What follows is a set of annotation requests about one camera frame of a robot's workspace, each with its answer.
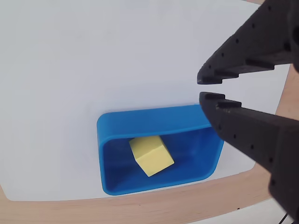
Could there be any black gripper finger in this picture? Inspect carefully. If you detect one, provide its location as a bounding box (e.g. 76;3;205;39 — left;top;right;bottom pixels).
197;0;299;85
199;91;299;222

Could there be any yellow cube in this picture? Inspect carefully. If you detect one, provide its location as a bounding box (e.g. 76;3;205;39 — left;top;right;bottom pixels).
128;135;175;177

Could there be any blue rectangular bin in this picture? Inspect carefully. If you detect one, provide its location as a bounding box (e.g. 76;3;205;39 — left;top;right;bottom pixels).
96;104;225;196

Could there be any white rectangular board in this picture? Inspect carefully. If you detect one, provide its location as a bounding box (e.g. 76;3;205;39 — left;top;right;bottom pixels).
0;0;292;202

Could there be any thin black cable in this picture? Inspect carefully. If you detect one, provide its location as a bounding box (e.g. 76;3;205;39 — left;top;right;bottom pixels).
278;212;295;224

